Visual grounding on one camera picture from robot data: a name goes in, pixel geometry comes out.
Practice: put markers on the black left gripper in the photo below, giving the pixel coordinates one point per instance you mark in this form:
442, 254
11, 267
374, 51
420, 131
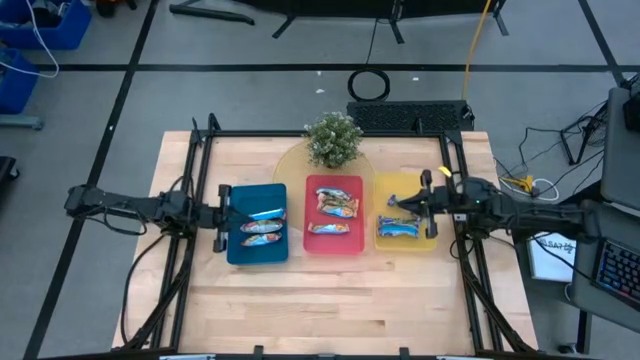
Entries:
220, 235

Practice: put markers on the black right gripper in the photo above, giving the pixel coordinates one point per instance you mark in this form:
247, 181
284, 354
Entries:
447, 202

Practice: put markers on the pile candy bars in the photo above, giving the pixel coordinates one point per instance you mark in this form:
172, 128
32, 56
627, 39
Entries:
261, 226

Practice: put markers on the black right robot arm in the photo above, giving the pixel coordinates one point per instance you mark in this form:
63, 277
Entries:
525, 215

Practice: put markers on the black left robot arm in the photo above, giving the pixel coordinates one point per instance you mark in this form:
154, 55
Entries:
130, 207

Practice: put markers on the blue plastic tray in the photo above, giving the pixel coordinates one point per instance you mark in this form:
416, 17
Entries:
260, 252

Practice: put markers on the yellow tape tag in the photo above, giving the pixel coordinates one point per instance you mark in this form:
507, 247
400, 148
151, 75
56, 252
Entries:
445, 171

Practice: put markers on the yellow plastic tray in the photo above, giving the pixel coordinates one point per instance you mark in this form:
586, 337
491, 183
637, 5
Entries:
400, 242

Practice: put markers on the round tan woven placemat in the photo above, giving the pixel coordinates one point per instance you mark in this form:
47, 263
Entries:
290, 165

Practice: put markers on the red plastic tray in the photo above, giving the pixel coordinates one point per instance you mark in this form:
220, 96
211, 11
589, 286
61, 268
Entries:
332, 242

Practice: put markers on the yellow plug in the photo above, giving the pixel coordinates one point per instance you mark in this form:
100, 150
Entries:
520, 183

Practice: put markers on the small potted green plant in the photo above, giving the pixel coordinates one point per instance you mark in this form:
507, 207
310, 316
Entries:
334, 140

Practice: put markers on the white paper sign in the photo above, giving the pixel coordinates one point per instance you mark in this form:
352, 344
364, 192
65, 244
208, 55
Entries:
547, 262

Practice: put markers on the black floor stand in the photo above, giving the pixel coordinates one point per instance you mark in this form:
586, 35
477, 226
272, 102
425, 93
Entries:
570, 145

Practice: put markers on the grey desk with keyboard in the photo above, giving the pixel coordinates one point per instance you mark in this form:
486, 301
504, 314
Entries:
585, 280

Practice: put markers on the black room divider panel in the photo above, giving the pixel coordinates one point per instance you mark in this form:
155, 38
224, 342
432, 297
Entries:
360, 7

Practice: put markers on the black metal bar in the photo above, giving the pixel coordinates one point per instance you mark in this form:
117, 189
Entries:
210, 13

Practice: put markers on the backlit black keyboard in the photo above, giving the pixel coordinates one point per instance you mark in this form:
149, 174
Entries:
620, 272

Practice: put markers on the large blue storage bin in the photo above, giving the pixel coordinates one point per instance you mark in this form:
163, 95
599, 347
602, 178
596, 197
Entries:
65, 30

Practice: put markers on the small blue storage bin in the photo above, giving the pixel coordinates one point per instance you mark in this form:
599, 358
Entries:
17, 85

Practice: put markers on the black aluminium table frame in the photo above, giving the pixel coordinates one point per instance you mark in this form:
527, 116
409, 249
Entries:
250, 133

